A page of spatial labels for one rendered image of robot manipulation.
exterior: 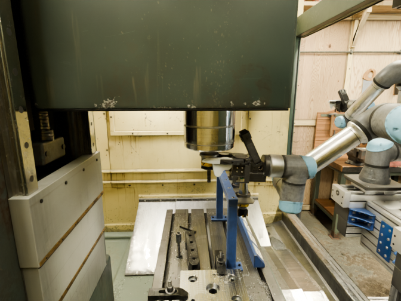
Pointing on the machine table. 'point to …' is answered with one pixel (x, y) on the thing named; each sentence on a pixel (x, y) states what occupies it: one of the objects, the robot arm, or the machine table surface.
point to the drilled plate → (197, 288)
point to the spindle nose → (209, 130)
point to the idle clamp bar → (194, 264)
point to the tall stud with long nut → (178, 243)
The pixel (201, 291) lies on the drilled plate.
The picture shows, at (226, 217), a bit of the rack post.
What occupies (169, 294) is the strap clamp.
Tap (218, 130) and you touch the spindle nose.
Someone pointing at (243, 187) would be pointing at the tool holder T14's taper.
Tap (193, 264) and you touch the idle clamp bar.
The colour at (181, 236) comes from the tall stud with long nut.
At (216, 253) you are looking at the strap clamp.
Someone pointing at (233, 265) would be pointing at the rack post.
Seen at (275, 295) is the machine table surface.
